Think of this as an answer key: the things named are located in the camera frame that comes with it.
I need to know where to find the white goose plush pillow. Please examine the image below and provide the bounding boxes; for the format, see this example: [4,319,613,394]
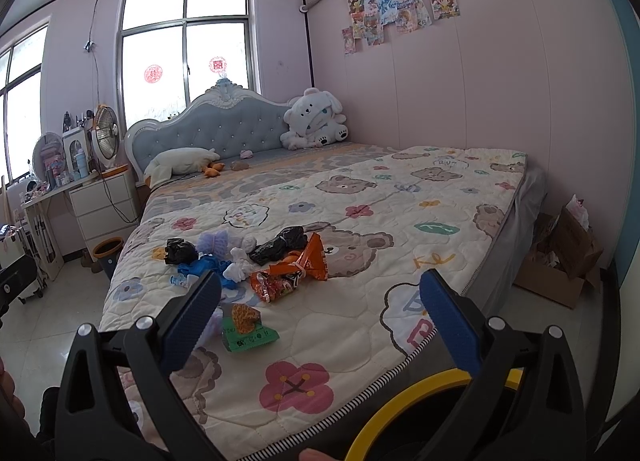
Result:
[143,147,220,188]

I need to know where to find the blue plastic bag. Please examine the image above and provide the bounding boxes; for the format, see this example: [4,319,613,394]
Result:
[177,255,238,290]

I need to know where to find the large window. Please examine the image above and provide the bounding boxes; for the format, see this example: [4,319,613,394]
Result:
[119,0,256,126]

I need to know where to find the blue tufted headboard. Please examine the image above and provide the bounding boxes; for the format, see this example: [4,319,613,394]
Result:
[124,79,291,177]

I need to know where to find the white plastic bag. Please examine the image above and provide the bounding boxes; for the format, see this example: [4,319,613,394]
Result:
[222,235,257,283]

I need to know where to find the yellow rimmed trash bin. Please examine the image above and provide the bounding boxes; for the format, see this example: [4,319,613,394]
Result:
[344,367,524,461]

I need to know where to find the bed with cartoon quilt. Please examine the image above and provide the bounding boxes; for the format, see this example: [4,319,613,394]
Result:
[100,144,546,460]

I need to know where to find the green snack wrapper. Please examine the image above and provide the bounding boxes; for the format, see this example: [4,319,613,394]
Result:
[222,303,280,353]

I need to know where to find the small black plastic bag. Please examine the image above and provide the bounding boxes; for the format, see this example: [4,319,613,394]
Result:
[164,238,200,266]

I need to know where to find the cardboard box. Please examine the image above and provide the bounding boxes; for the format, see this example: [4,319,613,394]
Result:
[514,196,603,309]

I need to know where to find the electric fan heater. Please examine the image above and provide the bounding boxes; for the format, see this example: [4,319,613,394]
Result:
[90,104,120,171]

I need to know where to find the orange snack wrapper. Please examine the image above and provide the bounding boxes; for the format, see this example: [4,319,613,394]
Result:
[250,233,329,303]

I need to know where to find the white nightstand drawers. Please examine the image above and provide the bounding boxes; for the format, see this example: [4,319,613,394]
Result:
[70,170,140,255]

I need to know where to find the side window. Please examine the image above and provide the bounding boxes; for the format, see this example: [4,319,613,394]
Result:
[1,25,48,183]

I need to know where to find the person right hand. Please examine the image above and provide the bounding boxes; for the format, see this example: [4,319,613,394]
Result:
[298,448,336,461]

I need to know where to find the purple foam net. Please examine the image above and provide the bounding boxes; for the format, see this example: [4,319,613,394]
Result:
[196,307,224,347]
[195,230,229,259]

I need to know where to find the white plush bear toy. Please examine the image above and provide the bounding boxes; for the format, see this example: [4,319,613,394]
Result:
[280,88,349,150]

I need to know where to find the anime posters on wall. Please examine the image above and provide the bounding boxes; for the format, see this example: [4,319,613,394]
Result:
[342,0,460,55]

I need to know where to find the round vanity mirror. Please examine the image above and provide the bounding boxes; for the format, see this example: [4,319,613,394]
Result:
[32,132,66,183]

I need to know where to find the small brown plush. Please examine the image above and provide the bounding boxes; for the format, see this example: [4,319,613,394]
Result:
[231,161,250,172]

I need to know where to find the orange rimmed small bin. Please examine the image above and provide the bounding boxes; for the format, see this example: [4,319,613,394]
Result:
[92,237,124,279]

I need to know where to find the white desk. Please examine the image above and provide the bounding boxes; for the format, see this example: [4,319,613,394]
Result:
[21,171,99,282]

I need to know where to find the white cosmetic cabinet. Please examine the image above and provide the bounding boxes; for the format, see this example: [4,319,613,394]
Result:
[62,126,90,181]

